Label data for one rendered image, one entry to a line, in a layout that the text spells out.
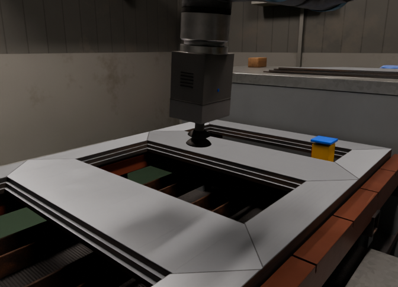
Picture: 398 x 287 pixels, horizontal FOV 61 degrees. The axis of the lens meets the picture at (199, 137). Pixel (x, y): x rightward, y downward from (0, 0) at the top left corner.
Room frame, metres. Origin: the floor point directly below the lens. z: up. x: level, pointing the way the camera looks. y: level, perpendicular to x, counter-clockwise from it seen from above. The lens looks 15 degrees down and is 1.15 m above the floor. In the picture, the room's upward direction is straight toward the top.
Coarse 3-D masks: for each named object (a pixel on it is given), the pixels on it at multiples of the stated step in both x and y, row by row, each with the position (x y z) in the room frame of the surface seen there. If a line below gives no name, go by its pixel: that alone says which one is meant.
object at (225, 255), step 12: (240, 228) 0.53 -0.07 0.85; (228, 240) 0.49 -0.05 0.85; (240, 240) 0.49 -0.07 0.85; (204, 252) 0.46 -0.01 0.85; (216, 252) 0.46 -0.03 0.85; (228, 252) 0.46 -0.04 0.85; (240, 252) 0.46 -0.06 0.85; (252, 252) 0.46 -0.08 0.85; (192, 264) 0.43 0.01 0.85; (204, 264) 0.43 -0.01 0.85; (216, 264) 0.43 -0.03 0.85; (228, 264) 0.43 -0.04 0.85
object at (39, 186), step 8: (80, 168) 0.83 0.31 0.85; (88, 168) 0.83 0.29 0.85; (96, 168) 0.83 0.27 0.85; (56, 176) 0.77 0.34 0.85; (64, 176) 0.77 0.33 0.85; (72, 176) 0.77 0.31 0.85; (80, 176) 0.77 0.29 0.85; (88, 176) 0.77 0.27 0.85; (24, 184) 0.72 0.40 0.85; (32, 184) 0.72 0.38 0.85; (40, 184) 0.72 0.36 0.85; (48, 184) 0.72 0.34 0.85; (56, 184) 0.72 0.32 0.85; (64, 184) 0.72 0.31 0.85; (40, 192) 0.68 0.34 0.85
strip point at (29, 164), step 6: (24, 162) 0.88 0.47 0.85; (30, 162) 0.88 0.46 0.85; (36, 162) 0.88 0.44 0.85; (42, 162) 0.88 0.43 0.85; (48, 162) 0.88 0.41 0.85; (54, 162) 0.88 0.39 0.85; (60, 162) 0.88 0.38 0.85; (18, 168) 0.83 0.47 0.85; (24, 168) 0.83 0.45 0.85; (30, 168) 0.83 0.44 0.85; (36, 168) 0.83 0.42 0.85; (12, 174) 0.79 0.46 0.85
